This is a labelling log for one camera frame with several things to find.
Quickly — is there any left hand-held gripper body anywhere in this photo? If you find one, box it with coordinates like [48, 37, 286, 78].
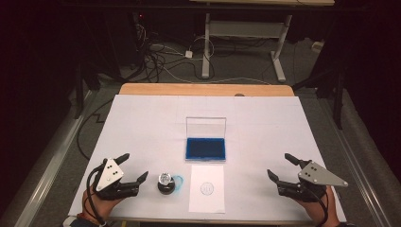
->
[94, 157, 141, 201]

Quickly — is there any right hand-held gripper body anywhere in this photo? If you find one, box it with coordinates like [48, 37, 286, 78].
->
[276, 160, 349, 203]

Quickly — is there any clear-handled black stamp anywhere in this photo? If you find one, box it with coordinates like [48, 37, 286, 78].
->
[157, 172, 176, 196]

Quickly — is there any blue ink pad clear case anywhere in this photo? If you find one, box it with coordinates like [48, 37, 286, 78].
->
[184, 116, 228, 163]

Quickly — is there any person's left hand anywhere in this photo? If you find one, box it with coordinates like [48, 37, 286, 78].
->
[81, 184, 128, 227]

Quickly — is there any person's right hand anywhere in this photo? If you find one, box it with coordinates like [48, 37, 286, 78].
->
[298, 184, 338, 227]

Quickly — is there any white paper sheet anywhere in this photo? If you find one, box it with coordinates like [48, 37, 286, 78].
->
[187, 165, 226, 215]

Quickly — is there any black metal stand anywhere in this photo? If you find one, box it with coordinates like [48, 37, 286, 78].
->
[73, 60, 102, 120]
[292, 60, 347, 131]

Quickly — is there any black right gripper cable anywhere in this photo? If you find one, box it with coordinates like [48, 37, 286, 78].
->
[311, 187, 331, 227]

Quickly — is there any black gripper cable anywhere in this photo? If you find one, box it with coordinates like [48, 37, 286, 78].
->
[311, 187, 331, 227]
[85, 159, 110, 227]

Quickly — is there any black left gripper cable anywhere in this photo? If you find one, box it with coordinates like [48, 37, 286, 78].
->
[85, 159, 110, 227]

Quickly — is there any grey metal floor rail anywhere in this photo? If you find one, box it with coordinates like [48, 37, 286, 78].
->
[317, 96, 393, 227]
[0, 90, 97, 227]

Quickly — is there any black floor cable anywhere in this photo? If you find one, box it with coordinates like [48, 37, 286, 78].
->
[76, 97, 115, 161]

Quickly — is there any tangle of floor cables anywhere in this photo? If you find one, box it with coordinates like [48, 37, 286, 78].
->
[133, 23, 217, 85]

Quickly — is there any white metal desk frame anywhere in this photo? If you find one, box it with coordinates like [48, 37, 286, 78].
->
[188, 0, 336, 83]

